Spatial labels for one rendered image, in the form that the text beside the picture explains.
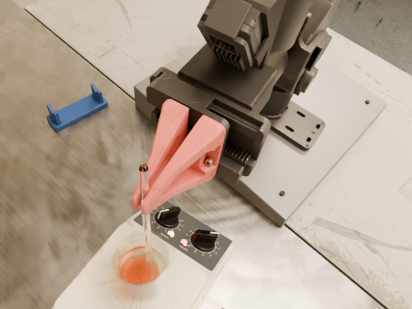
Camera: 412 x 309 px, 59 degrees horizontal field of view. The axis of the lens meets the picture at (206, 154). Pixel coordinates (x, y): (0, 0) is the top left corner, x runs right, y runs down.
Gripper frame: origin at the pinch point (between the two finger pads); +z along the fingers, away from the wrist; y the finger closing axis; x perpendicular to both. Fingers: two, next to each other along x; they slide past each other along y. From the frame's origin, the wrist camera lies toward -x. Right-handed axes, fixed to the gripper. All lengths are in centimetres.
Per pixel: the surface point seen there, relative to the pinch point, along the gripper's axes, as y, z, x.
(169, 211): -2.8, -8.1, 19.3
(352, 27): -1, -226, 116
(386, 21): 17, -250, 116
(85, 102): -27.8, -19.7, 24.9
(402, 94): 20, -59, 26
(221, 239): 4.4, -9.8, 22.4
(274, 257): 11.9, -13.1, 25.9
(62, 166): -22.6, -8.2, 25.9
